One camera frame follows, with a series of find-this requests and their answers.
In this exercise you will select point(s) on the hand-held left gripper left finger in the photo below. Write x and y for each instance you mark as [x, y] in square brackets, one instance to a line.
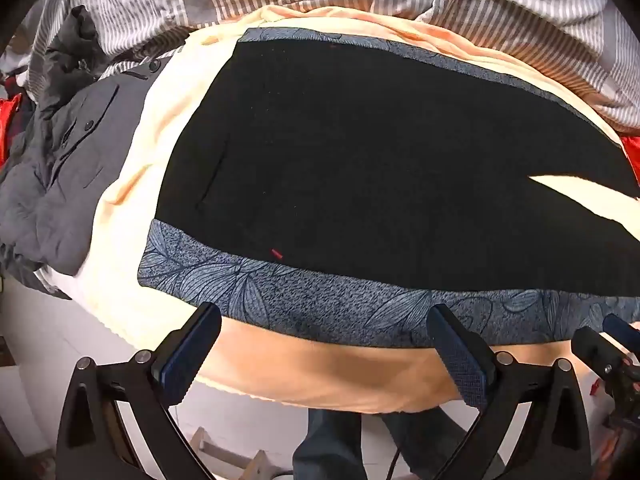
[187, 355]

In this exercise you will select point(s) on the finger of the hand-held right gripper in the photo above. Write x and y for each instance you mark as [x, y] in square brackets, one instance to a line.
[622, 330]
[597, 350]

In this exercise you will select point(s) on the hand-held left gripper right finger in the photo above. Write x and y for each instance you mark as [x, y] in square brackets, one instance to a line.
[462, 360]

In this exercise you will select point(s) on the black pants with patterned stripe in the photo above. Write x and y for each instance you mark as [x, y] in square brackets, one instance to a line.
[350, 160]

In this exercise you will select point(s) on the peach blanket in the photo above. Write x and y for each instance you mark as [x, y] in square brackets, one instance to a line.
[325, 370]

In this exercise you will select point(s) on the person's left leg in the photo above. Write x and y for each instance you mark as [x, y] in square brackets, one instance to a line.
[325, 445]

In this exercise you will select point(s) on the red printed cloth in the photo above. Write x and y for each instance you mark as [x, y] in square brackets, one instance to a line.
[631, 146]

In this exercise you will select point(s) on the grey buttoned jacket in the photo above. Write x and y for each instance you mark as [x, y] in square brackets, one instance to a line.
[75, 170]

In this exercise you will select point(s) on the red plaid cloth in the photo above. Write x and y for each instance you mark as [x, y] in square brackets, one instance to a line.
[10, 125]

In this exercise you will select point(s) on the dark grey puffy jacket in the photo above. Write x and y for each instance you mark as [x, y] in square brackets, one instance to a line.
[75, 45]

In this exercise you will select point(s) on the light wooden frame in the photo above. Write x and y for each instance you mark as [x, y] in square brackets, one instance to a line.
[220, 455]

